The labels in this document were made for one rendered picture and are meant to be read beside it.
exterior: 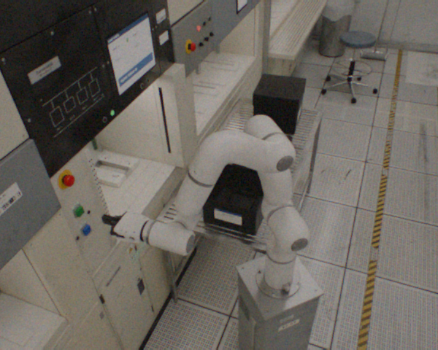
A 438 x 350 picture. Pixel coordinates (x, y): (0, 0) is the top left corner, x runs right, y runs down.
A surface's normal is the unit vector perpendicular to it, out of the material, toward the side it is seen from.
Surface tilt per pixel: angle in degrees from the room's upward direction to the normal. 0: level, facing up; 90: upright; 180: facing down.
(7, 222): 90
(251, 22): 90
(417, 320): 0
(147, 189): 0
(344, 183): 0
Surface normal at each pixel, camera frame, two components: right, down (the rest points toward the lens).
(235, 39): -0.36, 0.63
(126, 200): -0.04, -0.75
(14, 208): 0.93, 0.22
